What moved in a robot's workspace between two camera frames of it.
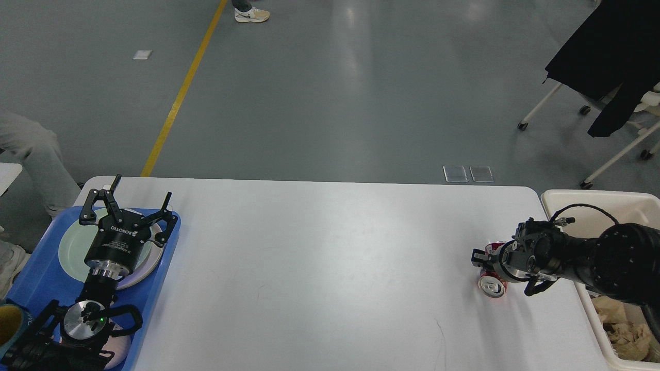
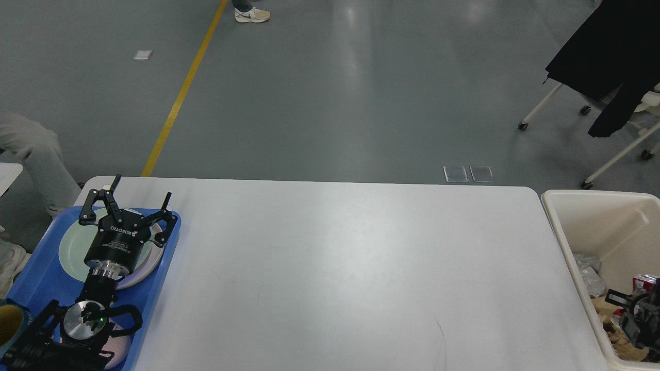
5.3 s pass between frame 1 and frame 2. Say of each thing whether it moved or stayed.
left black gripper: stayed
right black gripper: moved
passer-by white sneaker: stayed
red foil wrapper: moved
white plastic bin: stayed
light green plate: stayed
